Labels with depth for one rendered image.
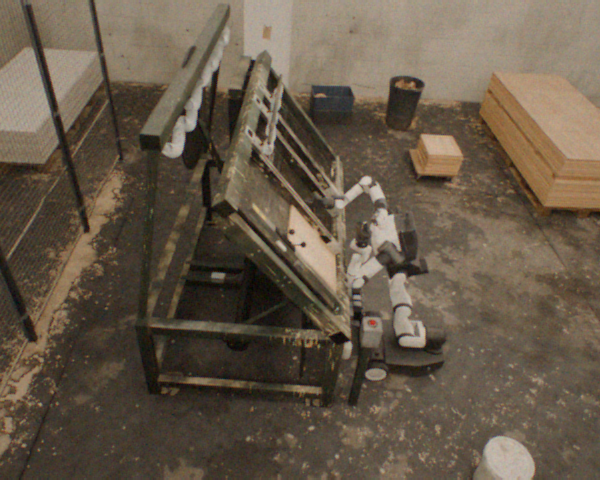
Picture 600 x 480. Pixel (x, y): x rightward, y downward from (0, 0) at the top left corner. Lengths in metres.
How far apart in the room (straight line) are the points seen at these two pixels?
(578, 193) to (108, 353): 5.22
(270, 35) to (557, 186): 3.83
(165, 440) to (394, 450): 1.61
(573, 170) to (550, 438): 3.08
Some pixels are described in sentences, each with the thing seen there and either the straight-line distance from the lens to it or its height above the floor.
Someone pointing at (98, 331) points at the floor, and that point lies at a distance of 4.50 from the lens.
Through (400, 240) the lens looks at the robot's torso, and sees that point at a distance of 3.28.
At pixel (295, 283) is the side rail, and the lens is 2.89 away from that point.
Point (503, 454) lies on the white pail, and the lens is 3.70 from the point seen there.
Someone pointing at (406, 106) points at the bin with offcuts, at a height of 0.38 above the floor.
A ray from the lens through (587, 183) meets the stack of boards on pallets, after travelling 6.46.
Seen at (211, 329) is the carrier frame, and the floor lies 0.79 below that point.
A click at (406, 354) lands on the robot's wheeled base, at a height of 0.17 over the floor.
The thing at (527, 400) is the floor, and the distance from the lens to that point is 4.48.
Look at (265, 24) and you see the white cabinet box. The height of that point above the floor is 1.46.
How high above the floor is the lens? 3.35
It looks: 40 degrees down
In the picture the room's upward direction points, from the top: 5 degrees clockwise
